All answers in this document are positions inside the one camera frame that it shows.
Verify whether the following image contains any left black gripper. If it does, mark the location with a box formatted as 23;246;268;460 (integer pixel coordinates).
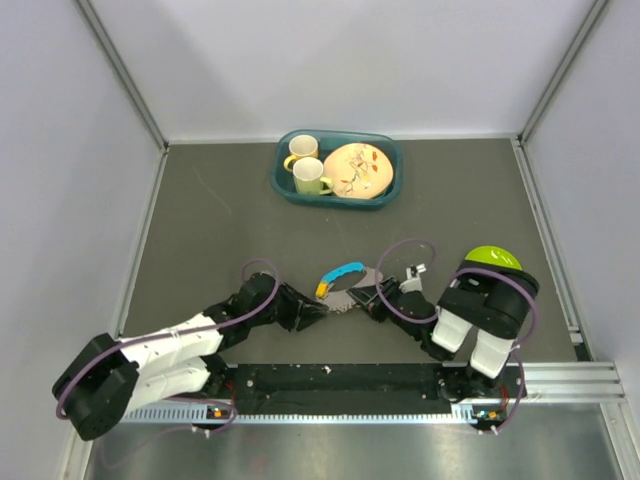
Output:
249;281;328;331

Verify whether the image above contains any lime green plate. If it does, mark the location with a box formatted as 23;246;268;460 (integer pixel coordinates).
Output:
464;245;523;271

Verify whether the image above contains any teal plastic tub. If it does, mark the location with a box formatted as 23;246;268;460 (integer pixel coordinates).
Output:
270;129;404;211

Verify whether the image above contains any front yellow-green mug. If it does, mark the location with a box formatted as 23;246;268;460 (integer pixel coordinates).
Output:
292;157;334;196

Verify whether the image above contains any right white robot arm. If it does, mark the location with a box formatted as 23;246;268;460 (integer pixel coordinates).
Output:
347;262;540;401

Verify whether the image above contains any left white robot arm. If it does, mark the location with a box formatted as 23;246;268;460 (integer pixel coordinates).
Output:
52;272;329;441

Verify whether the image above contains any small yellow tag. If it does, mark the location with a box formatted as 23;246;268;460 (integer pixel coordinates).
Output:
315;282;329;297

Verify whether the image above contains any floral peach plate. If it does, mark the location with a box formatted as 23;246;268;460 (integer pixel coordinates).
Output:
323;143;394;200

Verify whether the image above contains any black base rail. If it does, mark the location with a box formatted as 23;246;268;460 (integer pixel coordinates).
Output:
125;363;526;424

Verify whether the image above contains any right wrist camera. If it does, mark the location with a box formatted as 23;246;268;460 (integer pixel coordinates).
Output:
399;263;427;293

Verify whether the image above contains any rear yellow mug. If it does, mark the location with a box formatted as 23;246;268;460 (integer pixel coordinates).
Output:
283;134;319;172

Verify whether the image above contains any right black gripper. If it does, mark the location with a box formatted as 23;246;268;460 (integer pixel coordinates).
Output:
349;274;425;340

